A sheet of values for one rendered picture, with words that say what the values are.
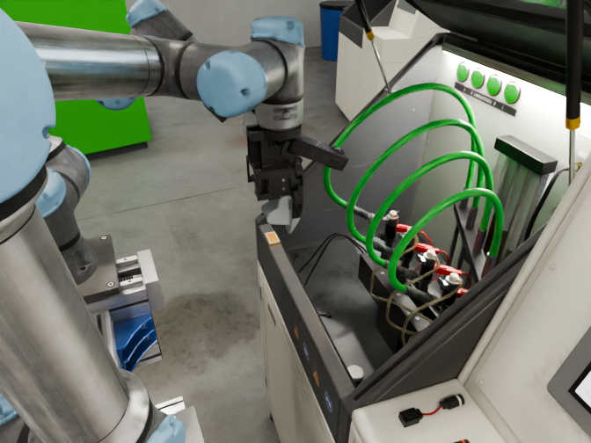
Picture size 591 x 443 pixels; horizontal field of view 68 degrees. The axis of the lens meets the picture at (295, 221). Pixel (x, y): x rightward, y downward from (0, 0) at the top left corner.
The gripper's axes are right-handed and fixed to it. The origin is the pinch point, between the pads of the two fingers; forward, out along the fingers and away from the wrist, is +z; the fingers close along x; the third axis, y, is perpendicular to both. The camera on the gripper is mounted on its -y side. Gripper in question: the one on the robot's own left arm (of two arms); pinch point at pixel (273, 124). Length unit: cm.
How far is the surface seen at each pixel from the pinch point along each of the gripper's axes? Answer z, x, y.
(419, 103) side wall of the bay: 30, -28, -32
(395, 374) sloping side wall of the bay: 40, 37, 14
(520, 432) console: 55, 49, 5
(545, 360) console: 47, 48, -6
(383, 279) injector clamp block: 43.6, 6.8, 8.0
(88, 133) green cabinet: -63, -289, 130
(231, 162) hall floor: 38, -281, 65
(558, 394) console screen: 49, 52, -4
